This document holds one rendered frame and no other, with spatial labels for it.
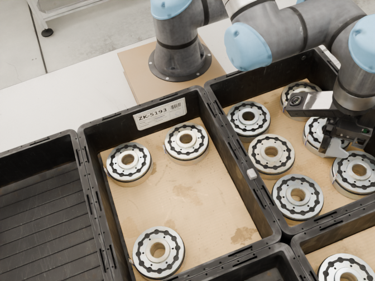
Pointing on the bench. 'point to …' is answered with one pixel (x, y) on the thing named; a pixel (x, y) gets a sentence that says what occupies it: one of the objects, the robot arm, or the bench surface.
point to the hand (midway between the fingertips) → (322, 144)
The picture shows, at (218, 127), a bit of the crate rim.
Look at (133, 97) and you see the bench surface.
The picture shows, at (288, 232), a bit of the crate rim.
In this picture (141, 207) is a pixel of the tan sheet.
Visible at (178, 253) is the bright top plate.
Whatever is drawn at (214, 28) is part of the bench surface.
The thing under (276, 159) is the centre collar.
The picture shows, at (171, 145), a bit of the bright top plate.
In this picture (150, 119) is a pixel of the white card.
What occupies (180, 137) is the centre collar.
